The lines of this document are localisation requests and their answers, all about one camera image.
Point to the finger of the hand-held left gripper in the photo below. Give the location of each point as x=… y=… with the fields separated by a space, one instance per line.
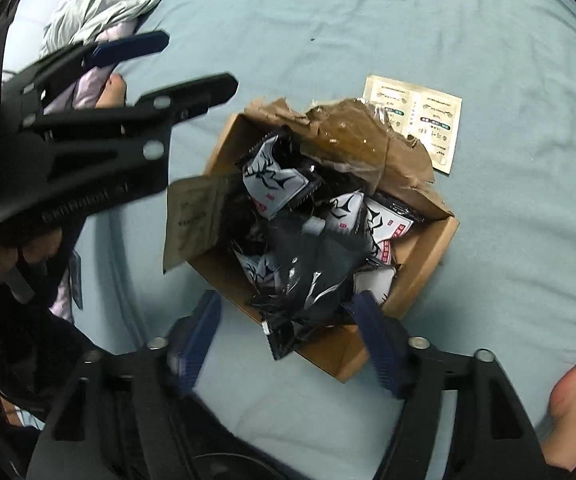
x=127 y=47
x=187 y=95

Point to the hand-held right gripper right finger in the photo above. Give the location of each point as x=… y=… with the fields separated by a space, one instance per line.
x=378 y=345

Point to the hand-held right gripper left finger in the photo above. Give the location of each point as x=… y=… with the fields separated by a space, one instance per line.
x=197 y=340

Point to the brown cardboard box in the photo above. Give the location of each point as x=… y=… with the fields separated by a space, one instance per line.
x=418 y=260

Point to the pile of snack packets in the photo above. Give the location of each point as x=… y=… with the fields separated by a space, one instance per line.
x=318 y=260

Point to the person's left foot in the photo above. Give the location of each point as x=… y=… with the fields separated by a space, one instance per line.
x=112 y=92

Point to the lilac quilt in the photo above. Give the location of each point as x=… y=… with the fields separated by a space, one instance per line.
x=87 y=87

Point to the person's black clothing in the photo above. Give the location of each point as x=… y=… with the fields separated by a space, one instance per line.
x=17 y=350

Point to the teal bed sheet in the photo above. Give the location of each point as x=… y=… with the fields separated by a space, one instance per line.
x=493 y=235

